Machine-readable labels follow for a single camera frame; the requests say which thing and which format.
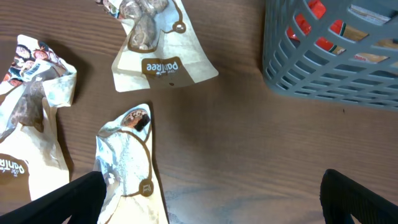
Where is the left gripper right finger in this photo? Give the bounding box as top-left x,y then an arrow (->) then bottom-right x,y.
320,169 -> 397,224

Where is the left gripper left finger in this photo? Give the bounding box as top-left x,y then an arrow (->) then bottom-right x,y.
1,171 -> 106,224

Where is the beige snack pouch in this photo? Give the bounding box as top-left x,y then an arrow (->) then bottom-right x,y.
95,0 -> 218,92
1,35 -> 77,214
93,103 -> 168,224

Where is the orange cracker package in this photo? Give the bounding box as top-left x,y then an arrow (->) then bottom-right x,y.
295,0 -> 397,63

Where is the grey plastic basket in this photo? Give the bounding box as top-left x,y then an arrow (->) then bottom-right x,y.
262,1 -> 397,111

